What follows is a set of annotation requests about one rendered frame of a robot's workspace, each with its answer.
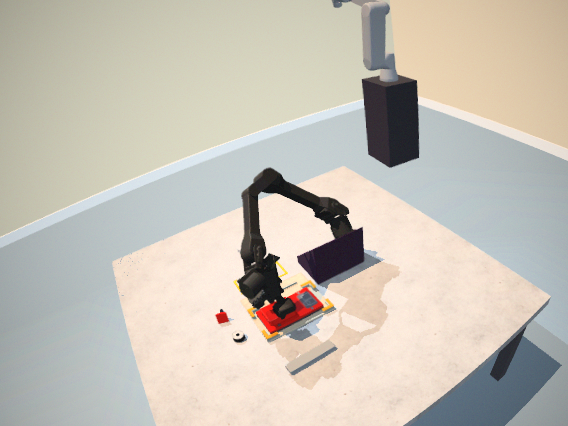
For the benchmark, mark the small red block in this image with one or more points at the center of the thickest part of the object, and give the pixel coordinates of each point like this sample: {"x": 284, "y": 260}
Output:
{"x": 222, "y": 317}

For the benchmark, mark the white flat bar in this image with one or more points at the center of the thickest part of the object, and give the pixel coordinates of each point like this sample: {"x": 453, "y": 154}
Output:
{"x": 309, "y": 357}

